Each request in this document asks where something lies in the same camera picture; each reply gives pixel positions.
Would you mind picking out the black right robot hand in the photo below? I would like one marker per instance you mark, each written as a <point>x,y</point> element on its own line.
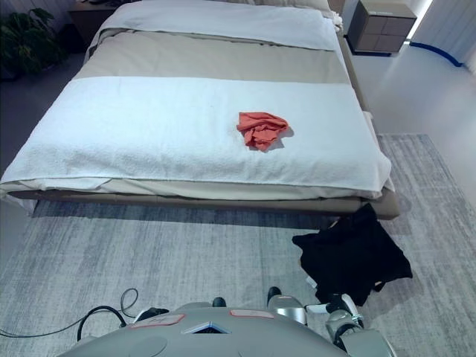
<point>336,303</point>

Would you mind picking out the orange cloth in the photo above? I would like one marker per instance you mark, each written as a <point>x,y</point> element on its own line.
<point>260,128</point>

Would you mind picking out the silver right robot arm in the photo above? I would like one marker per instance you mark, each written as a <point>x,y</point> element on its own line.
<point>344,323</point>

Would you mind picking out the cream bed sheet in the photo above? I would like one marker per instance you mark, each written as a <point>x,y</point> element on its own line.
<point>230,189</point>

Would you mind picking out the silver right robot leg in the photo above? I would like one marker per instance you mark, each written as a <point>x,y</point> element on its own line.
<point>288,306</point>

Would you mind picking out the black garment on floor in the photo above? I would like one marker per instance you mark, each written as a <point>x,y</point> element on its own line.
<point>353,256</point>

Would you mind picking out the grey robot torso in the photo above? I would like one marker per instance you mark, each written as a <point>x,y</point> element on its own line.
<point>223,334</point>

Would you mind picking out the white terry towel blanket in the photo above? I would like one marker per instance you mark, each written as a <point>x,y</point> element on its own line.
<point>167,134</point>

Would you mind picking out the beige duvet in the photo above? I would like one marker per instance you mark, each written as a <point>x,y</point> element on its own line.
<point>208,57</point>

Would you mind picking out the white pillow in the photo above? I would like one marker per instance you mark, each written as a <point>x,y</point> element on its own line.
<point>223,20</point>

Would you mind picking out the dark wooden nightstand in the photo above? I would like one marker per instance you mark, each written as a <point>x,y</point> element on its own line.
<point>89,26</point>

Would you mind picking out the green potted plant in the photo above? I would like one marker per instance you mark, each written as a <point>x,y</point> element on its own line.
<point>29,42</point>

